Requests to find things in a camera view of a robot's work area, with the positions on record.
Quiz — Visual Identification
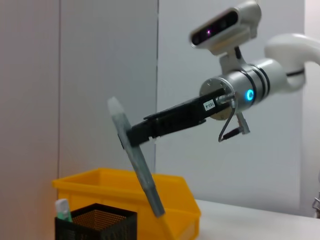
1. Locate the silver metal object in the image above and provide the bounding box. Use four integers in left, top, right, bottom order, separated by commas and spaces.
311, 189, 320, 218

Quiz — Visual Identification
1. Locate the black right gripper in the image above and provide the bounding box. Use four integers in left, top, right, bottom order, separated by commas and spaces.
117, 87, 235, 151

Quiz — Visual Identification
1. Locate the green pen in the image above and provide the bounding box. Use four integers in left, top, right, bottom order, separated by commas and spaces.
54, 198, 74, 224

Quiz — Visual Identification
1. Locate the yellow plastic bin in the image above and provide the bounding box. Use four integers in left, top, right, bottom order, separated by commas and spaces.
51, 167, 202, 240

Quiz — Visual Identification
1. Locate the black mesh pen holder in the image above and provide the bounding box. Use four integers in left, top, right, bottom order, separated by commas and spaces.
54, 202, 138, 240

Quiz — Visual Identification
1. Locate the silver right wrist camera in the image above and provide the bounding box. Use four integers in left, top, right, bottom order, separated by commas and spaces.
189, 0, 262, 74

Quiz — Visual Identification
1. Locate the grey pen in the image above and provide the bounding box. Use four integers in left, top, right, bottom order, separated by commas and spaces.
107, 96, 166, 218

